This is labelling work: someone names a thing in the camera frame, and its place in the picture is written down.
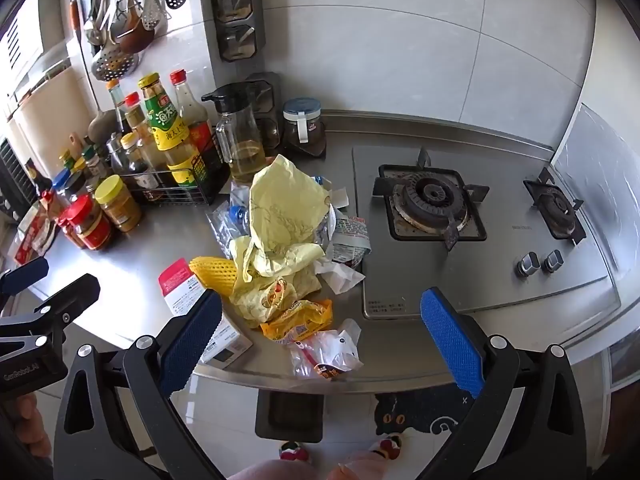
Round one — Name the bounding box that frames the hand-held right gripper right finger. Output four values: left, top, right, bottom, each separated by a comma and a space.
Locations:
415, 287, 588, 480

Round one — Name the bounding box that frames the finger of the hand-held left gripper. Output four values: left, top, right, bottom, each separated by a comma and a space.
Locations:
0, 274, 101, 348
0, 257, 50, 296

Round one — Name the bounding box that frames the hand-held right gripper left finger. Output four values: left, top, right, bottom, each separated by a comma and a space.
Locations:
52, 290, 226, 480

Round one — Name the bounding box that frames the yellow printed plastic bag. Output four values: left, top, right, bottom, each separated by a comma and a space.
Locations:
230, 265, 323, 330

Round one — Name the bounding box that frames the black trash bin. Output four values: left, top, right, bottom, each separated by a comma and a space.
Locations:
255, 390, 326, 443

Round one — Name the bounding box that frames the white tissue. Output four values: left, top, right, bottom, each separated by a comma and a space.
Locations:
315, 259, 366, 293

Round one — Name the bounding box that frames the yellow paper bag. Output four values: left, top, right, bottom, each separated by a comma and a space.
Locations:
229, 154, 335, 283

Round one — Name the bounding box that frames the person's left hand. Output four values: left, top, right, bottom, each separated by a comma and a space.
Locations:
10, 394, 53, 461

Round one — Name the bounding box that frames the red food packet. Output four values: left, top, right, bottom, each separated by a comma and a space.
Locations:
12, 200, 56, 266

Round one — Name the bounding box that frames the red and white carton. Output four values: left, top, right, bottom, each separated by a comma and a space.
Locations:
159, 259, 254, 366

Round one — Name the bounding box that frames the small red lid jar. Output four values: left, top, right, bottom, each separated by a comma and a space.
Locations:
55, 212, 83, 248

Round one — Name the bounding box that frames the yellow foam fruit net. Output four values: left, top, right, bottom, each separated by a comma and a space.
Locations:
189, 256, 240, 297

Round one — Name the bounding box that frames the large red lid jar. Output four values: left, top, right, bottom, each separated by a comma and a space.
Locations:
65, 194, 113, 251

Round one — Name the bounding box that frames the black cat floor mat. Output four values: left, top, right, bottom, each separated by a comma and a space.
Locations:
374, 382, 476, 448

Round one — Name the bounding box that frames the stainless steel gas hob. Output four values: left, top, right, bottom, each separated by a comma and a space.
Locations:
351, 146, 622, 321

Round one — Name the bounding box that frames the blue lid dark jar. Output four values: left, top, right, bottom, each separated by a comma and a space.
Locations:
51, 167, 86, 206

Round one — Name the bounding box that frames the black slatted rack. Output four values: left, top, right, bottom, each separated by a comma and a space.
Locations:
0, 140, 37, 211

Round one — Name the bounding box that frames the yellow lid jar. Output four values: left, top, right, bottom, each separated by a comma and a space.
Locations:
95, 175, 143, 233

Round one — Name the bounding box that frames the orange snack wrapper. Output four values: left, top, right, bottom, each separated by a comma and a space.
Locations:
260, 299, 334, 345

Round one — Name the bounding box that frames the crushed clear plastic bottle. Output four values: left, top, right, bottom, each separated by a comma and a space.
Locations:
206, 182, 251, 261

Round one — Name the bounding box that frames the patterned slipper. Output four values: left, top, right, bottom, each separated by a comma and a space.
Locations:
280, 441, 310, 462
367, 434, 403, 461

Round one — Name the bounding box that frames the clear wrapper with red print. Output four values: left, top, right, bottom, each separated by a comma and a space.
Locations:
289, 319, 364, 382

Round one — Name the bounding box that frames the clear plastic bottle blue cap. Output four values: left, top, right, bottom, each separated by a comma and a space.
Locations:
227, 204, 252, 237

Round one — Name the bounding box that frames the large black burner grate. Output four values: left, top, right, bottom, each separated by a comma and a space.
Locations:
372, 147, 491, 252

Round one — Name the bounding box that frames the silver printed wrapper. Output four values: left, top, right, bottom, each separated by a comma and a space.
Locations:
320, 207, 373, 266

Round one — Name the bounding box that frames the pink fleece clothing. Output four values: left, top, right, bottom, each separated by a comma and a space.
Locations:
235, 452, 386, 480

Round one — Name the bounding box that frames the small black burner grate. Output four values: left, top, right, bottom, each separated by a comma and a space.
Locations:
522, 167, 587, 246

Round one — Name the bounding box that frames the white paper scrap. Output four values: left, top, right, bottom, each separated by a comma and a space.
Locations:
312, 175, 351, 208

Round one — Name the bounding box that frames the glass oil jug black lid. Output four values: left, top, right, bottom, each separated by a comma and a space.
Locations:
201, 82, 268, 183

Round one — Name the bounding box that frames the aluminium foil splash guard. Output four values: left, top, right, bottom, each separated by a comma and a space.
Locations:
550, 102, 640, 281

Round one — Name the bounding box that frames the red cap dark sauce bottle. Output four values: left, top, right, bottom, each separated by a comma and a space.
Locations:
170, 69, 219, 181

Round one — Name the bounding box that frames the steel perforated skimmer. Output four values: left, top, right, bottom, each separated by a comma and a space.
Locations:
91, 25, 140, 82

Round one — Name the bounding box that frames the dark jar, white lid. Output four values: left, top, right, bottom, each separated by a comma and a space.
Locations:
282, 98, 326, 157

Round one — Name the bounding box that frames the brown ladle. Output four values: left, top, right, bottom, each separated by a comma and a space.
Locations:
117, 0, 156, 53

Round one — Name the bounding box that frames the black wire basket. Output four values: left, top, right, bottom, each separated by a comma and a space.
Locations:
102, 152, 226, 207

